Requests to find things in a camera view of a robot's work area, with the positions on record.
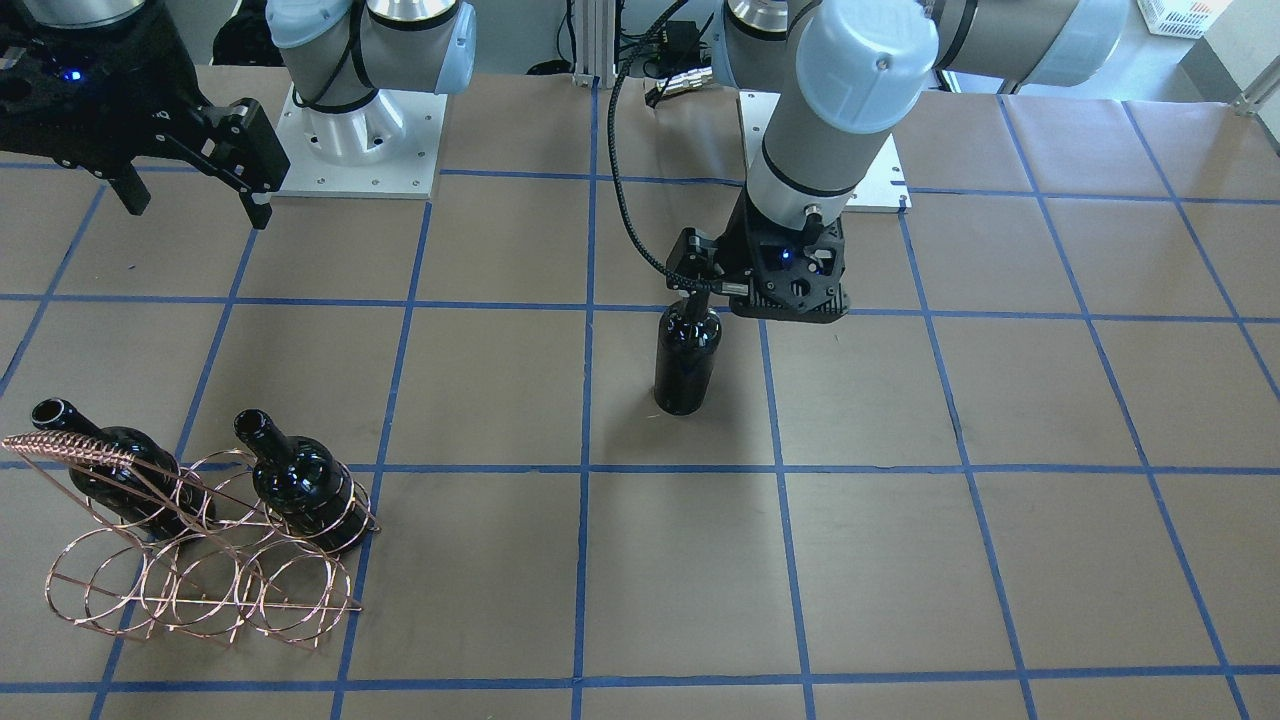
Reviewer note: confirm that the white base plate rack side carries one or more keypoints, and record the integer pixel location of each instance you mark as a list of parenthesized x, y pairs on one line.
[(387, 150)]

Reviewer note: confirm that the dark wine bottle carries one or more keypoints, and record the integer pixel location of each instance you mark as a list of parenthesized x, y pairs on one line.
[(688, 337)]

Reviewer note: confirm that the black rack-side gripper finger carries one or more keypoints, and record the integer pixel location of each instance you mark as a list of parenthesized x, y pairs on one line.
[(127, 184), (256, 205)]

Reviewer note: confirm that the robot arm over wine rack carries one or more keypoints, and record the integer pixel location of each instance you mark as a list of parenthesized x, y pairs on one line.
[(341, 54)]

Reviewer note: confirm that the dark bottle in rack outer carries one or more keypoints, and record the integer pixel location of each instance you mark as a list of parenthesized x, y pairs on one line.
[(120, 475)]

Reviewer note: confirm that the white base plate bottle side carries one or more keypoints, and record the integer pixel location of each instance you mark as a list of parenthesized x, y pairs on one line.
[(884, 188)]

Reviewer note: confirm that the copper wire wine rack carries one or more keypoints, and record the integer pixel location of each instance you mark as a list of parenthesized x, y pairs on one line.
[(235, 567)]

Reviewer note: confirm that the aluminium frame post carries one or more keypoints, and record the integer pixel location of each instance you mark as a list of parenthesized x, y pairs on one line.
[(594, 35)]

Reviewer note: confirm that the black gripper body over rack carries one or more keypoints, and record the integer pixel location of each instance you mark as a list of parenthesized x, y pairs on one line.
[(150, 85)]

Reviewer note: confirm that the dark bottle in rack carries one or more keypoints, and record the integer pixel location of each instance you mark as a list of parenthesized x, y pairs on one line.
[(300, 481), (120, 475)]

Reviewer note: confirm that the black gripper body with camera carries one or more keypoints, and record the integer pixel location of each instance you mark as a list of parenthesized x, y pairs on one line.
[(741, 237)]

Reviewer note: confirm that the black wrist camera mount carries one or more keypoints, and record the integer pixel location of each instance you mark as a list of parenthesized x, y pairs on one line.
[(798, 273)]

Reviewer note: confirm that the robot arm carrying bottle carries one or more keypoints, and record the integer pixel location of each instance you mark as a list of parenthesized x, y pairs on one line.
[(845, 74)]

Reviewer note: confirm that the dark bottle in rack inner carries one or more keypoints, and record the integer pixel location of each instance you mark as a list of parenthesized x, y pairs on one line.
[(300, 481)]

